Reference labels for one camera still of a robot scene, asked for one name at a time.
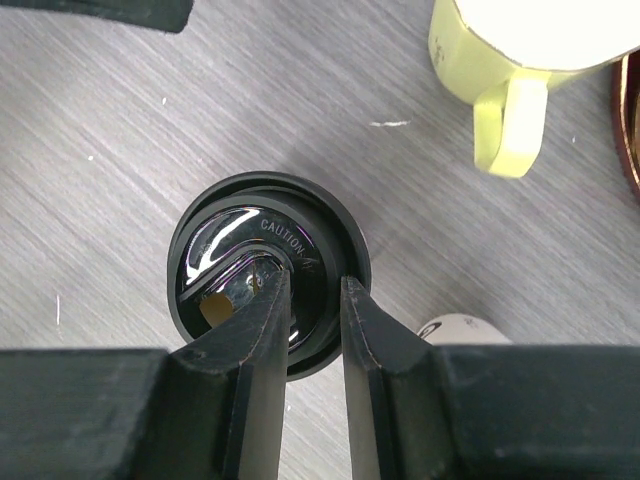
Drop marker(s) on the yellow-green ceramic mug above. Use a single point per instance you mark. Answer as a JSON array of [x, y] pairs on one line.
[[504, 57]]

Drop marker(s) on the red lacquer round tray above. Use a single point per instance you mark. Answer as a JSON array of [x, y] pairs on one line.
[[625, 116]]

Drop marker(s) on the white paper cup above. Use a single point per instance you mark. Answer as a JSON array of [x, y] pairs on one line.
[[458, 329]]

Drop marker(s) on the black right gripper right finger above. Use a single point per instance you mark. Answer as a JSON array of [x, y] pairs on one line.
[[417, 411]]

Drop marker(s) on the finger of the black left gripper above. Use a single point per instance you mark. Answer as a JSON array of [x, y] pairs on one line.
[[170, 16]]

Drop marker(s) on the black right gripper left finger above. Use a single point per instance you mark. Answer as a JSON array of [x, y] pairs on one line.
[[210, 410]]

